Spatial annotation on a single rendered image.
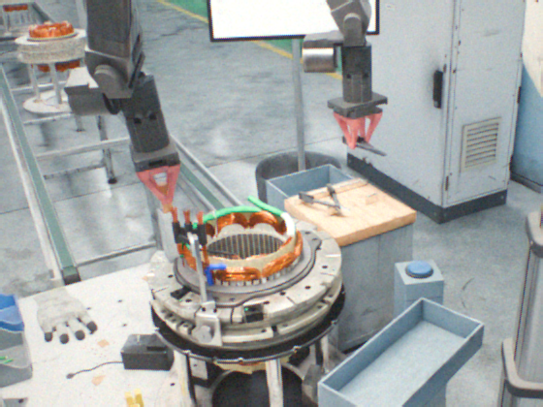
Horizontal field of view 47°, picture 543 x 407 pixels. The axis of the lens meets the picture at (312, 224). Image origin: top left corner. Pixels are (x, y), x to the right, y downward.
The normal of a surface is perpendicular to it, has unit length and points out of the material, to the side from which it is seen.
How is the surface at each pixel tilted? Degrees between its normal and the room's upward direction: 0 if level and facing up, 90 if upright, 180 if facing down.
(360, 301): 90
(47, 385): 0
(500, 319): 0
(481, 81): 90
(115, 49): 121
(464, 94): 90
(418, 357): 0
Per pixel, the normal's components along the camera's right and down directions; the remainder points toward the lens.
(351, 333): 0.51, 0.39
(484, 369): -0.04, -0.88
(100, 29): -0.11, 0.71
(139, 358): -0.09, 0.47
